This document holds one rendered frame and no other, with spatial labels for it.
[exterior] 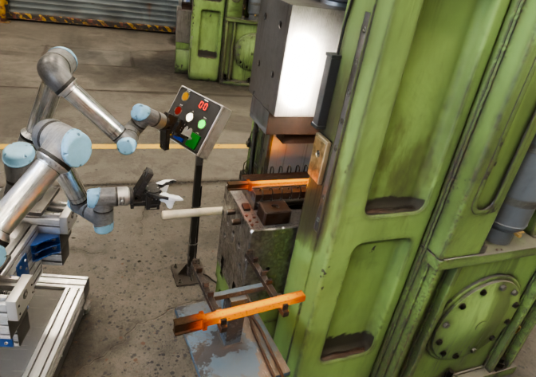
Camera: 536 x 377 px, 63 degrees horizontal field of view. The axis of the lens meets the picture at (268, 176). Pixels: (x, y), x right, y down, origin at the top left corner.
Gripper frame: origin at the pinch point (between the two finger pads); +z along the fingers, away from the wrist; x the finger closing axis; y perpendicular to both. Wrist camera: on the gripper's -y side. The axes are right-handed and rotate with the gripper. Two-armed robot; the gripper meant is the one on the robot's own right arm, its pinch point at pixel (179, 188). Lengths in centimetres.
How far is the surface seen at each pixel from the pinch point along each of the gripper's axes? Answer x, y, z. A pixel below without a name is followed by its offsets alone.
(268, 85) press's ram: 3, -45, 31
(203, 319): 65, 6, -5
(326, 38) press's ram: 13, -66, 46
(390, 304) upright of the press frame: 48, 35, 84
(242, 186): 0.4, 0.3, 27.0
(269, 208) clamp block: 16.4, 2.0, 33.5
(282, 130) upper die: 7.5, -28.9, 37.8
